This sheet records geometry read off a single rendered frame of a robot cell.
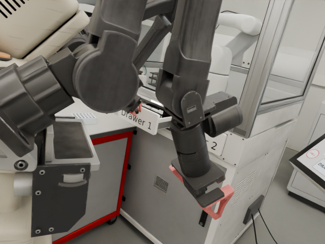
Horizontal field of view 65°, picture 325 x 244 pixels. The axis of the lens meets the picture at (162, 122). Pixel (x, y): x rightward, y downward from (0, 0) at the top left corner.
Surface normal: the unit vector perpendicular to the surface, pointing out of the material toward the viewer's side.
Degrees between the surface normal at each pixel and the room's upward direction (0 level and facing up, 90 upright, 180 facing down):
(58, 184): 90
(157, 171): 90
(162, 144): 90
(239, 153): 90
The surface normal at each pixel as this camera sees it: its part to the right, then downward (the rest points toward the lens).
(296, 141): -0.57, 0.16
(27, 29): 0.40, 0.37
